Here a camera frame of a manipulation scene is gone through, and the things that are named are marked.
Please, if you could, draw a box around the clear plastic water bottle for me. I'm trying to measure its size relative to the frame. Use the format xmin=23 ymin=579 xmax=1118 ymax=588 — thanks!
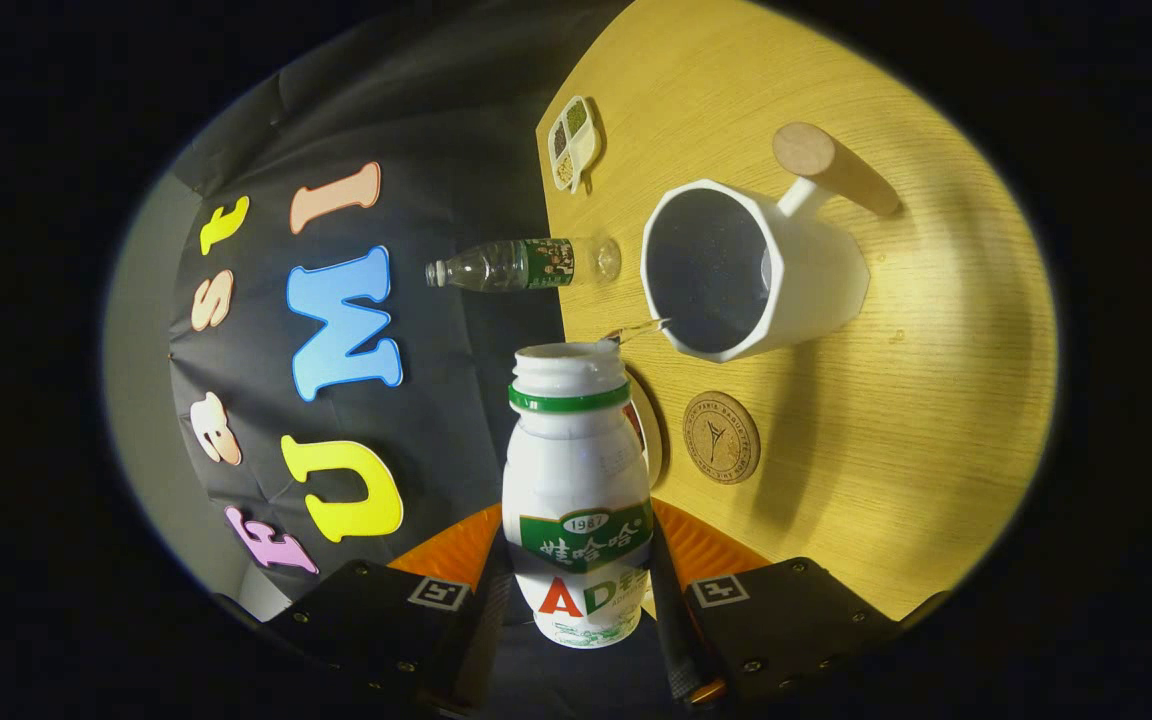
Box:
xmin=424 ymin=236 xmax=623 ymax=294

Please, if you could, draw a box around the thin juice stream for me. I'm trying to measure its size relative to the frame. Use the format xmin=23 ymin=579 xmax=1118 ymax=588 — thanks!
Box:
xmin=604 ymin=317 xmax=673 ymax=346

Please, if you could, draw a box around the white juice bottle green label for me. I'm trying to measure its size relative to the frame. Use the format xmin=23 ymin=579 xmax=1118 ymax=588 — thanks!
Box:
xmin=501 ymin=341 xmax=657 ymax=650

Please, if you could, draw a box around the wooden table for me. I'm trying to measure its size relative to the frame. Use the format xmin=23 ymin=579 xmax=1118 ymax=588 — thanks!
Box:
xmin=534 ymin=0 xmax=1059 ymax=621

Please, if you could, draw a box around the white cup with wooden handle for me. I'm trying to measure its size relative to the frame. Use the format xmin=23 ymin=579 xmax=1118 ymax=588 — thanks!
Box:
xmin=640 ymin=121 xmax=903 ymax=364

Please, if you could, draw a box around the white divided dish of beans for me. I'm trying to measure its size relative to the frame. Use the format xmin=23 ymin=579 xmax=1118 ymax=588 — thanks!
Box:
xmin=547 ymin=95 xmax=604 ymax=195

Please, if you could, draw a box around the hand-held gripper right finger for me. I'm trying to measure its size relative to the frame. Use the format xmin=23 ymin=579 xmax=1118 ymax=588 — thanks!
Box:
xmin=648 ymin=498 xmax=902 ymax=713

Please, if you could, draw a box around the round cork coaster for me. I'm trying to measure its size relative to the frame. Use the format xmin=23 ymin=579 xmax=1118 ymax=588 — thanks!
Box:
xmin=682 ymin=390 xmax=762 ymax=486

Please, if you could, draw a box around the black backdrop cloth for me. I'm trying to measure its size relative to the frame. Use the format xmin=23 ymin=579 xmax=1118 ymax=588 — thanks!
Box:
xmin=168 ymin=0 xmax=657 ymax=601

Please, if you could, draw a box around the cream round plate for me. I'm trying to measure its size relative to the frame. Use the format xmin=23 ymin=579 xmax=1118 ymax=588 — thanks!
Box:
xmin=624 ymin=368 xmax=665 ymax=491

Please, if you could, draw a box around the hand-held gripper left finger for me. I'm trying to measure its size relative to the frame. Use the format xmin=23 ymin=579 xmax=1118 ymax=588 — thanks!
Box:
xmin=216 ymin=503 xmax=517 ymax=716

